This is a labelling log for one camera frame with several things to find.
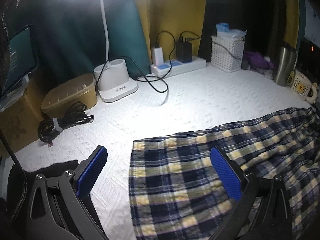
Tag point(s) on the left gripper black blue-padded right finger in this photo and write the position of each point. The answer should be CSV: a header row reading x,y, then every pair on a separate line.
x,y
261,209

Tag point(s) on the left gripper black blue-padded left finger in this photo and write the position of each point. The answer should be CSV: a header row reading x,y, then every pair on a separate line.
x,y
56,209

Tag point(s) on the blue yellow plaid pants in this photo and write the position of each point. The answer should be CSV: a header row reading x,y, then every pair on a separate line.
x,y
176,194

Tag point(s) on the tan plastic lidded box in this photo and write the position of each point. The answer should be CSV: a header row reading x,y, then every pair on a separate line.
x,y
59,99

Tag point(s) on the cream cartoon mug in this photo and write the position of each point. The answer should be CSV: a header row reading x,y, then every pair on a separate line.
x,y
302,87

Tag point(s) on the white desk lamp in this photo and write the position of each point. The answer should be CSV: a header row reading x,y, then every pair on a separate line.
x,y
113,81

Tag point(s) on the steel tumbler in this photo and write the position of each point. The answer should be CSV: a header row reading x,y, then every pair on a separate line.
x,y
284,64

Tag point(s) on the purple cloth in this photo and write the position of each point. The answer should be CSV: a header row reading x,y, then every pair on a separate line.
x,y
256,60

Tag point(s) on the white plastic lattice basket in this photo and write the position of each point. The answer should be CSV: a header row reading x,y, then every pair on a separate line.
x,y
227,54

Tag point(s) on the white power strip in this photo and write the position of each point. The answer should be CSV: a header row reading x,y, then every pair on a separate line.
x,y
174,67

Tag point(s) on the white USB charger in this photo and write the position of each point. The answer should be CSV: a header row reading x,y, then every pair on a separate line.
x,y
157,56

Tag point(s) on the black power adapter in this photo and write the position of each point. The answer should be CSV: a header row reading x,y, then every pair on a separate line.
x,y
183,51

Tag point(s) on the blue tissue pack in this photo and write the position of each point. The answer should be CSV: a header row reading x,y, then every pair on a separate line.
x,y
223,31

